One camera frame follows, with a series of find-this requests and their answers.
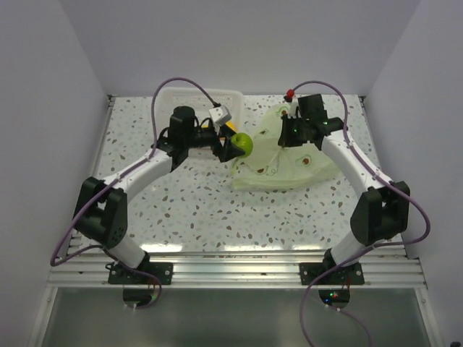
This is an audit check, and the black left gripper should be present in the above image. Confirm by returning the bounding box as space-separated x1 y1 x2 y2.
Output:
184 121 244 161

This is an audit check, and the green fake apple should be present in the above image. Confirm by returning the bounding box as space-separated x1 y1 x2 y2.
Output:
231 132 253 158

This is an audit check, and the light green avocado plastic bag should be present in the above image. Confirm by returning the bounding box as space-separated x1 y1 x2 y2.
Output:
231 104 340 191

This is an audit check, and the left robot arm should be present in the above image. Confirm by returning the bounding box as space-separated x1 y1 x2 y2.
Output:
72 106 253 284

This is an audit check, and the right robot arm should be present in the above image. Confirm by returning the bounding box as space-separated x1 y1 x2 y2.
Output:
278 90 410 284

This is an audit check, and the yellow fake pear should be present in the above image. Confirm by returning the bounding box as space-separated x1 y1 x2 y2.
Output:
200 121 238 133

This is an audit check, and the white plastic mesh basket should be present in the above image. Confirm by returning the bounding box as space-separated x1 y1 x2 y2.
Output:
154 87 245 134

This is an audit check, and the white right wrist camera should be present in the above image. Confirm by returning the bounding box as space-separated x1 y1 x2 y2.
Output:
284 89 299 119

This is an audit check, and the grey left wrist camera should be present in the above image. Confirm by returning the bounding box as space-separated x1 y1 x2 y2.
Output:
208 106 232 134

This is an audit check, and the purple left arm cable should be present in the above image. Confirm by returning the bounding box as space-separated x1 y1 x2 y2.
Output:
49 77 222 312

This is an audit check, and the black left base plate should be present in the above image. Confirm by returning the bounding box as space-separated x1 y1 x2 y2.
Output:
105 262 174 285

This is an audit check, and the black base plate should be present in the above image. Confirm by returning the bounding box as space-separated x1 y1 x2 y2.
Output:
105 262 174 285
299 262 365 286

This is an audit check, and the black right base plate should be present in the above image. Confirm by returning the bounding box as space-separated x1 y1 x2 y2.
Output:
299 262 365 286

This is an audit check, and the aluminium rail frame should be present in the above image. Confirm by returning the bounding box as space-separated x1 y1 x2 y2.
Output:
46 97 445 346

